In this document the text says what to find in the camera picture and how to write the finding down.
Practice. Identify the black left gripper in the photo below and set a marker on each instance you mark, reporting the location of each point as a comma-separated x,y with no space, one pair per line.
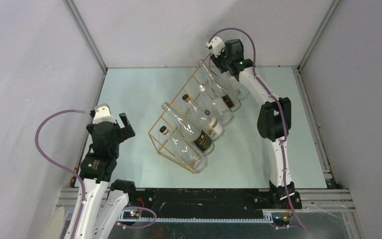
127,131

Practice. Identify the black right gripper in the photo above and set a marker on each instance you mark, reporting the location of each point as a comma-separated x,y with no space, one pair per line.
216,61

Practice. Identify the greenish bottle black label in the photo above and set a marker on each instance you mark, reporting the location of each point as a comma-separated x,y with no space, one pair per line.
220,87

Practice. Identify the clear bottle black cap front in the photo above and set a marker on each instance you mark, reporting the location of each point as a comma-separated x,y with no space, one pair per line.
184,151

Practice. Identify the squat clear glass bottle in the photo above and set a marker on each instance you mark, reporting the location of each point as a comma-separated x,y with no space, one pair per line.
241,91

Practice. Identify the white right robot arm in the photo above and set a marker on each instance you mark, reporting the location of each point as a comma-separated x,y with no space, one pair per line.
274,120

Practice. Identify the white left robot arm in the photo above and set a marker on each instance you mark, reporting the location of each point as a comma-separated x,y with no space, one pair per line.
99,203

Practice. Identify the clear bottle silver cap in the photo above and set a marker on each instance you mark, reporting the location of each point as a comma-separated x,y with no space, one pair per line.
216,105

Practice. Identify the clear bottle black cap white label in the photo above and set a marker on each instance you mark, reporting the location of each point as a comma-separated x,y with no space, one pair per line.
204,118

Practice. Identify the clear bottle black gold label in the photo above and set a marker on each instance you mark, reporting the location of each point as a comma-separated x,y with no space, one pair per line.
190,131

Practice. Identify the left circuit board with leds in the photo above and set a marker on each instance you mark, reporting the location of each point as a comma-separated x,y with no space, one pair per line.
131,215

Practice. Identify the circuit board with leds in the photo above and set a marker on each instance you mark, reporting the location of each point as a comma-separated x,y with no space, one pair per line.
131,215
283,221

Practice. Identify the right circuit board with leds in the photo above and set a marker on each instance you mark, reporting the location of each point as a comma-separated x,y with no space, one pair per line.
283,221

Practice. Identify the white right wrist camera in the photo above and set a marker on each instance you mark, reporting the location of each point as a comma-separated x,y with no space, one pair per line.
216,45

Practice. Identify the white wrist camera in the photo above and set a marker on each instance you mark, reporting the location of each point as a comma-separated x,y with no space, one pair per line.
216,45
102,114

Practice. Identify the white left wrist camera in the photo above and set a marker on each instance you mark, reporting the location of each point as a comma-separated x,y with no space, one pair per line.
102,114

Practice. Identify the gold wire wine rack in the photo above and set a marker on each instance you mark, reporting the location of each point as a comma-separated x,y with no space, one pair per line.
159,141

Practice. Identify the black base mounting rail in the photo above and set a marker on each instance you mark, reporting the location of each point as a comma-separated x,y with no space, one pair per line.
212,204

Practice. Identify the aluminium frame profile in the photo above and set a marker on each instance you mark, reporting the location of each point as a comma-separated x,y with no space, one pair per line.
85,33

